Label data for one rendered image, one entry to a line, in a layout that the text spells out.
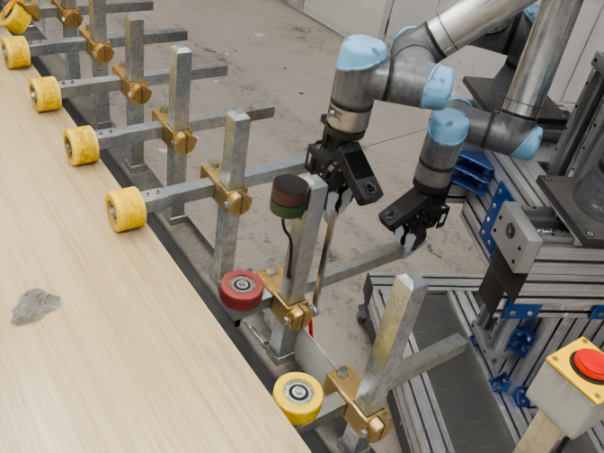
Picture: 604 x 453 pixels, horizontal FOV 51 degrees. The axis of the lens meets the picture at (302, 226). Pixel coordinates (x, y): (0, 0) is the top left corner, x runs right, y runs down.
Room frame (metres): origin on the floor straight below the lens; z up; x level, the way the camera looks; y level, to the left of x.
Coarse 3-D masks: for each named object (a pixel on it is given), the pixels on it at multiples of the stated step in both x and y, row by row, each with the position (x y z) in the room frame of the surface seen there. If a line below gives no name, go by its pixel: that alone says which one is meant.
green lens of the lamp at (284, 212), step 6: (270, 204) 0.84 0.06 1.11; (276, 204) 0.82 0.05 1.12; (276, 210) 0.82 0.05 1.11; (282, 210) 0.82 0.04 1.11; (288, 210) 0.82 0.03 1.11; (294, 210) 0.82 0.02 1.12; (300, 210) 0.83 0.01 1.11; (282, 216) 0.82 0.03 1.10; (288, 216) 0.82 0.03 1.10; (294, 216) 0.82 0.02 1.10; (300, 216) 0.83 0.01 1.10
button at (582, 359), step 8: (576, 352) 0.51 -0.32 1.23; (584, 352) 0.51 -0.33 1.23; (592, 352) 0.51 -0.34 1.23; (600, 352) 0.51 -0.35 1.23; (576, 360) 0.49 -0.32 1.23; (584, 360) 0.49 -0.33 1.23; (592, 360) 0.50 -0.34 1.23; (600, 360) 0.50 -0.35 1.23; (584, 368) 0.48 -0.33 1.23; (592, 368) 0.48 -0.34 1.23; (600, 368) 0.49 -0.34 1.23; (592, 376) 0.48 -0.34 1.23; (600, 376) 0.48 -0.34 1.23
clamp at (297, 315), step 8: (256, 272) 0.93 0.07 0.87; (264, 272) 0.93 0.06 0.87; (280, 272) 0.94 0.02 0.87; (264, 280) 0.91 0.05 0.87; (272, 280) 0.92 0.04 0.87; (280, 280) 0.92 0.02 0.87; (272, 288) 0.89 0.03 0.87; (272, 296) 0.88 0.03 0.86; (272, 304) 0.88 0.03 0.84; (280, 304) 0.86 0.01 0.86; (296, 304) 0.86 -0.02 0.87; (304, 304) 0.87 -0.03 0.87; (272, 312) 0.88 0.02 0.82; (280, 312) 0.86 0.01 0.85; (288, 312) 0.85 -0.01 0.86; (296, 312) 0.85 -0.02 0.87; (304, 312) 0.85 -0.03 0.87; (280, 320) 0.86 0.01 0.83; (288, 320) 0.84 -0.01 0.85; (296, 320) 0.84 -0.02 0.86; (304, 320) 0.85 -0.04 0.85; (296, 328) 0.84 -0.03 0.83
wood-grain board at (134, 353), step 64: (0, 64) 1.52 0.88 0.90; (0, 128) 1.21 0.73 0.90; (64, 128) 1.27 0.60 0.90; (0, 192) 0.98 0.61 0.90; (64, 192) 1.02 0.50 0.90; (0, 256) 0.81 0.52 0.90; (64, 256) 0.84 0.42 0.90; (128, 256) 0.87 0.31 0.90; (0, 320) 0.67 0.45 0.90; (64, 320) 0.69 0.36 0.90; (128, 320) 0.72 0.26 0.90; (192, 320) 0.75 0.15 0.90; (0, 384) 0.55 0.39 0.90; (64, 384) 0.57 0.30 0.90; (128, 384) 0.59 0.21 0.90; (192, 384) 0.62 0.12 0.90; (256, 384) 0.64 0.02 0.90; (0, 448) 0.45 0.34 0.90; (64, 448) 0.47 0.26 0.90; (128, 448) 0.49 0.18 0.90; (192, 448) 0.51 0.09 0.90; (256, 448) 0.53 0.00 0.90
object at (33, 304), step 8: (32, 288) 0.74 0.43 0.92; (24, 296) 0.72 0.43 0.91; (32, 296) 0.72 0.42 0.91; (40, 296) 0.73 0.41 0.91; (48, 296) 0.72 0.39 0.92; (56, 296) 0.74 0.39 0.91; (24, 304) 0.70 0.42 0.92; (32, 304) 0.70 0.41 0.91; (40, 304) 0.71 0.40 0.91; (48, 304) 0.71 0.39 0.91; (56, 304) 0.72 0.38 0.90; (16, 312) 0.69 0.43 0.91; (24, 312) 0.69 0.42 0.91; (32, 312) 0.69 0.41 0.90; (40, 312) 0.69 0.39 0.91; (16, 320) 0.67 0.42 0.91; (24, 320) 0.67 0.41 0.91; (32, 320) 0.68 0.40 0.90
